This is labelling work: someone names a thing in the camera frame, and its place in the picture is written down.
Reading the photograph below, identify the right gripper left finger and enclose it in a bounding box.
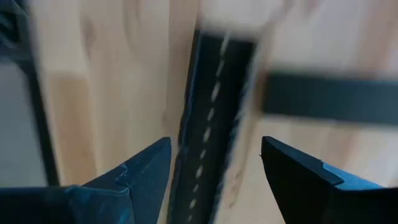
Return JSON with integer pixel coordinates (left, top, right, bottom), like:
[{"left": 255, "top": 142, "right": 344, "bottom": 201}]
[{"left": 0, "top": 136, "right": 172, "bottom": 224}]

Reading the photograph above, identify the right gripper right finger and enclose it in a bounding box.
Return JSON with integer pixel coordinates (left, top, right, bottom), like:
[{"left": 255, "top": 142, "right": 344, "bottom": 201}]
[{"left": 259, "top": 136, "right": 398, "bottom": 224}]

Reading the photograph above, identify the black raceway lid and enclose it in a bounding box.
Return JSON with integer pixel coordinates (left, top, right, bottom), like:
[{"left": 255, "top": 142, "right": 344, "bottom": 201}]
[{"left": 262, "top": 72, "right": 398, "bottom": 127}]

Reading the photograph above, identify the black slotted cable raceway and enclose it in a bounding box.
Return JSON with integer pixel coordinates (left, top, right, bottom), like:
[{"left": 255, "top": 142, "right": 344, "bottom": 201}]
[{"left": 166, "top": 29, "right": 259, "bottom": 224}]

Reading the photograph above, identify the black aluminium table frame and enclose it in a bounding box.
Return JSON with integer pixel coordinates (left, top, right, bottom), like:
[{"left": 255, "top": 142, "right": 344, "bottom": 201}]
[{"left": 0, "top": 0, "right": 60, "bottom": 187}]

